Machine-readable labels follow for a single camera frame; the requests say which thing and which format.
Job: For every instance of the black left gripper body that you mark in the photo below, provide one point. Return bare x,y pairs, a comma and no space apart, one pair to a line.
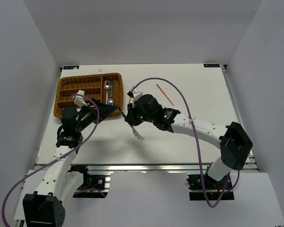
87,117

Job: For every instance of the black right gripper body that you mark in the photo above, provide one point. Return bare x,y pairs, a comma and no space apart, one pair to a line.
147,118

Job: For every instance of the black handled fork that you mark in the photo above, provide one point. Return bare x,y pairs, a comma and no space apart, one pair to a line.
135,132

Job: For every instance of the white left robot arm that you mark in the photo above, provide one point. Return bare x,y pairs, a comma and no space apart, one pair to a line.
46,206

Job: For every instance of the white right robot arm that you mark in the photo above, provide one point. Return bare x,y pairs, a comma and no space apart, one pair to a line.
232,140

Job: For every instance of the woven wicker cutlery tray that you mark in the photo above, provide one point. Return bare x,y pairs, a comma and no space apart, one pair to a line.
92,85

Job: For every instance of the blue label left corner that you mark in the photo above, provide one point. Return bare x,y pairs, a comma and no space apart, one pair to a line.
70,67

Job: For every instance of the blue label corner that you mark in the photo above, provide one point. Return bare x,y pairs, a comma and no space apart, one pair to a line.
70,67
211,65

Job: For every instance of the blue label right corner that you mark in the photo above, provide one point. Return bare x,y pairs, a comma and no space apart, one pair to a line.
211,65

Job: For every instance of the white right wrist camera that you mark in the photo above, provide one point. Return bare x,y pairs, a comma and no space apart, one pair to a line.
135,94

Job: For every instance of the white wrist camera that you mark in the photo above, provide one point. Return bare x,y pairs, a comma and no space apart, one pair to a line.
135,94
79,98

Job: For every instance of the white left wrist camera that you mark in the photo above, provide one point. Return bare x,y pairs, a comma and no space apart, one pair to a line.
79,98

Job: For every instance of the aluminium table edge rail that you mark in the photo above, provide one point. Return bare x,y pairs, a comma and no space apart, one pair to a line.
139,168

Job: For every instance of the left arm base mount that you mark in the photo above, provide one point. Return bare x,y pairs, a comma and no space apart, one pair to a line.
95,185

